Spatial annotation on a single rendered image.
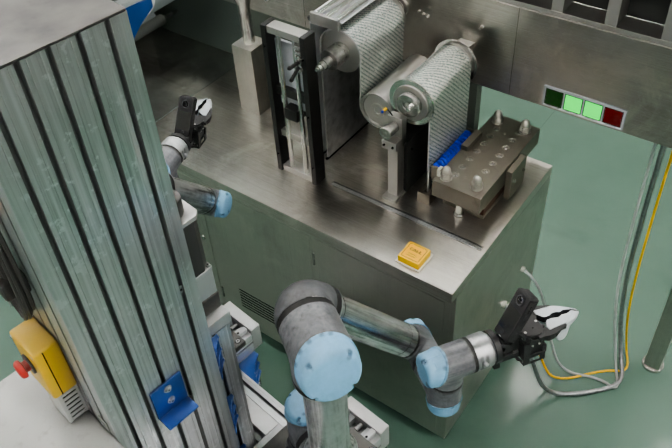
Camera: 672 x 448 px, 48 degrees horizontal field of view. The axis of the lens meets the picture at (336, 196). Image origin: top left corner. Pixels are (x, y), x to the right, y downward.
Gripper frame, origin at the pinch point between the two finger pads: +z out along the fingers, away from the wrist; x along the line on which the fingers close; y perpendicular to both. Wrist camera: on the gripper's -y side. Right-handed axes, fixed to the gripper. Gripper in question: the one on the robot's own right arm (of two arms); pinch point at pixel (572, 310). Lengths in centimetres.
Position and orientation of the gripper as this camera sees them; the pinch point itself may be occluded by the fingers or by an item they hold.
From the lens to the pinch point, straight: 170.3
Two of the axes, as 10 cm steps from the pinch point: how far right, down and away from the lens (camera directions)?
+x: 3.5, 5.1, -7.9
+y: 1.0, 8.2, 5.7
